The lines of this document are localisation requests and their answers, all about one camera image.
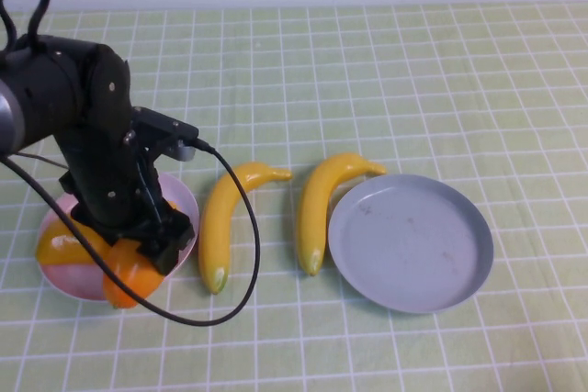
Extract green checkered tablecloth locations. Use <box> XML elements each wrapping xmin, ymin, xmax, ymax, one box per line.
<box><xmin>0</xmin><ymin>2</ymin><xmax>588</xmax><ymax>392</ymax></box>

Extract orange-red plastic mango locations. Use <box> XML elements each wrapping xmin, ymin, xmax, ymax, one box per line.
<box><xmin>101</xmin><ymin>238</ymin><xmax>166</xmax><ymax>310</ymax></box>

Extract black camera cable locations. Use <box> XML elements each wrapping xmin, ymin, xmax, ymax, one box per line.
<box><xmin>0</xmin><ymin>137</ymin><xmax>262</xmax><ymax>327</ymax></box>

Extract yellow plastic banana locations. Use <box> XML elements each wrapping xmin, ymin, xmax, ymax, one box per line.
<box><xmin>198</xmin><ymin>162</ymin><xmax>293</xmax><ymax>295</ymax></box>
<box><xmin>293</xmin><ymin>153</ymin><xmax>388</xmax><ymax>277</ymax></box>

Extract yellow plastic mango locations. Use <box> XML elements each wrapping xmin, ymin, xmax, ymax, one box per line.
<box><xmin>35</xmin><ymin>218</ymin><xmax>114</xmax><ymax>267</ymax></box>

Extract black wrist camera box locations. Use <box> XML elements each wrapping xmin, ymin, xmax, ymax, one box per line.
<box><xmin>130</xmin><ymin>106</ymin><xmax>201</xmax><ymax>162</ymax></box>

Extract grey-blue round plate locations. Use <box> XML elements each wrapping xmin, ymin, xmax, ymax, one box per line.
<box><xmin>327</xmin><ymin>174</ymin><xmax>494</xmax><ymax>315</ymax></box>

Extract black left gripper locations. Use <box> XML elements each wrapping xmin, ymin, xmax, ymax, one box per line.
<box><xmin>57</xmin><ymin>123</ymin><xmax>195</xmax><ymax>276</ymax></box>

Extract pink round plate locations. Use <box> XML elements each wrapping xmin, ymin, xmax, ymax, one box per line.
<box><xmin>38</xmin><ymin>171</ymin><xmax>200</xmax><ymax>302</ymax></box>

